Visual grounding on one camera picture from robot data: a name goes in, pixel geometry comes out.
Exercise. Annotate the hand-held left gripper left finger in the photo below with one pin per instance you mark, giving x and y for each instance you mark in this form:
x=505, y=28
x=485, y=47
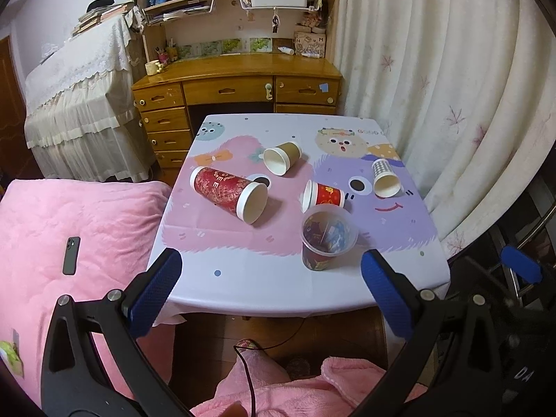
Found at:
x=157, y=293

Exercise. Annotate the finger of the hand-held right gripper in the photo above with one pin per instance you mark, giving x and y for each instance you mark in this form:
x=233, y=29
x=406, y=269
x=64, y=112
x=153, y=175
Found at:
x=521, y=265

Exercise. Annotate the brown wooden door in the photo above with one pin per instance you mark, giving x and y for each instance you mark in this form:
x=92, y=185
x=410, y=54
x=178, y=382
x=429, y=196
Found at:
x=8, y=104

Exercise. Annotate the pen holder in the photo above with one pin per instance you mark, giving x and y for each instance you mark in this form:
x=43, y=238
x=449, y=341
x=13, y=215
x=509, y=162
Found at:
x=163, y=57

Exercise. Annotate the stack of books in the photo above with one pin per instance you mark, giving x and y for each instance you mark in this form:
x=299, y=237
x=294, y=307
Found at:
x=102, y=15

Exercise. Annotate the checkered paper cup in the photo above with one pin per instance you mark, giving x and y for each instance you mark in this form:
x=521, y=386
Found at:
x=382, y=169

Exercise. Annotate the hanging key bunch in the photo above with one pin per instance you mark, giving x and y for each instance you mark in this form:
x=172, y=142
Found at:
x=275, y=21

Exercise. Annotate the green snack packet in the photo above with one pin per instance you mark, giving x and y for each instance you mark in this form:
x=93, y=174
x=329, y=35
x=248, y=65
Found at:
x=9, y=358

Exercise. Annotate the small white bottle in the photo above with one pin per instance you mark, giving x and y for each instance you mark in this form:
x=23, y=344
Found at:
x=286, y=51

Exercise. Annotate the wooden bookshelf hutch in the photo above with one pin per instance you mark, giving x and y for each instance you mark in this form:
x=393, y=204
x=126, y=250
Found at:
x=226, y=30

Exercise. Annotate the dark smartphone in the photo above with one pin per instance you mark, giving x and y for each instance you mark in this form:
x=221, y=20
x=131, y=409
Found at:
x=71, y=255

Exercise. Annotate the lace covered furniture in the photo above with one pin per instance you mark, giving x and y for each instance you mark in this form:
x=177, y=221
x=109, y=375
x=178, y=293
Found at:
x=82, y=95

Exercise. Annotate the small red paper cup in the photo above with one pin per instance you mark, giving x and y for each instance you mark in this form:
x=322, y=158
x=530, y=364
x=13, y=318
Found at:
x=329, y=194

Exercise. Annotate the cartoon printed tablecloth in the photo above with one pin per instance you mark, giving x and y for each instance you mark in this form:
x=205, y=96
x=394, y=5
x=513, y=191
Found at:
x=243, y=269

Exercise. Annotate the pink blanket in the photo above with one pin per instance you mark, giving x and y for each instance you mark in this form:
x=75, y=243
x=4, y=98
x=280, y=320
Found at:
x=87, y=208

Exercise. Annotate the clear printed plastic cup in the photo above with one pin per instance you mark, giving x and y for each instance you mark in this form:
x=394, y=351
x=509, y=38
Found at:
x=320, y=260

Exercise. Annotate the white mug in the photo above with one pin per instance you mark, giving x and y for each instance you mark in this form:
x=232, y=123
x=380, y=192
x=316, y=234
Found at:
x=152, y=68

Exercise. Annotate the white storage basket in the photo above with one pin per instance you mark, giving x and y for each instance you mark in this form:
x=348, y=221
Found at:
x=279, y=0

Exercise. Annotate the wooden desk with drawers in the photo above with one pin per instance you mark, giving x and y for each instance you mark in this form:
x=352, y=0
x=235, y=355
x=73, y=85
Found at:
x=243, y=69

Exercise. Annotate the brown paper cup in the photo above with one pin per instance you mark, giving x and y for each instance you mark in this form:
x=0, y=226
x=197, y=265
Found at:
x=289, y=150

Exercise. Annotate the printed cardboard box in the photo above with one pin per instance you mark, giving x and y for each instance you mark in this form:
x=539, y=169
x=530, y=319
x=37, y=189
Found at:
x=309, y=43

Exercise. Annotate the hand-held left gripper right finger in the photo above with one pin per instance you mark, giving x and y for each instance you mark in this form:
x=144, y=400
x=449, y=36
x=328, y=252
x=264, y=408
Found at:
x=386, y=293

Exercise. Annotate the tall red patterned paper cup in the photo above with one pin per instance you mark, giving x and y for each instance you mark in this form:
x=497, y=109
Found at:
x=217, y=186

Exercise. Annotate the white floral curtain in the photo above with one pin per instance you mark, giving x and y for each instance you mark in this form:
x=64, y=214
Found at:
x=456, y=74

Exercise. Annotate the pink fleece robe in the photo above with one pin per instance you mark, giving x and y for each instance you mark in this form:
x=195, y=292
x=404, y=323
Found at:
x=295, y=395

